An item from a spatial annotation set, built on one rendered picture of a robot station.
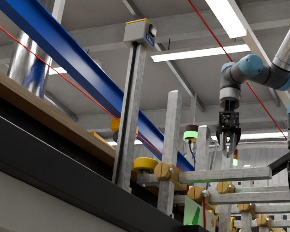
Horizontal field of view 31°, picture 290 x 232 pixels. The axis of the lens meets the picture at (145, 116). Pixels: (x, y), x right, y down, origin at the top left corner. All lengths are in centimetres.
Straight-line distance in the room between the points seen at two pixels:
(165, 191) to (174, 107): 28
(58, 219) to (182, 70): 843
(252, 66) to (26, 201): 105
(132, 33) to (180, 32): 641
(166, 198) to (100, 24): 709
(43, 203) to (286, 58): 112
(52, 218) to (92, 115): 1066
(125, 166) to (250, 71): 69
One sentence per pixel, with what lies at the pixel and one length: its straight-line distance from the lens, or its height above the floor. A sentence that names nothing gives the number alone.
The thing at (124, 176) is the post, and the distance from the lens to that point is 138.
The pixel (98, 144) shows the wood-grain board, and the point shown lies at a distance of 158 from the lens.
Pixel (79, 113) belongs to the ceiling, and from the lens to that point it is 1186.
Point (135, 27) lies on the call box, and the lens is 156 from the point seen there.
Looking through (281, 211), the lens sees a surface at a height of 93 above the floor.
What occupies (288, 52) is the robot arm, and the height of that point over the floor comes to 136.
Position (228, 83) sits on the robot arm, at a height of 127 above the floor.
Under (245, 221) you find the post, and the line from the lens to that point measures 230.
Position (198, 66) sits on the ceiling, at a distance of 939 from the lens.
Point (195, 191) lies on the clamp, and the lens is 182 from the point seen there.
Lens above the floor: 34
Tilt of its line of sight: 24 degrees up
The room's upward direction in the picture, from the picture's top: 7 degrees clockwise
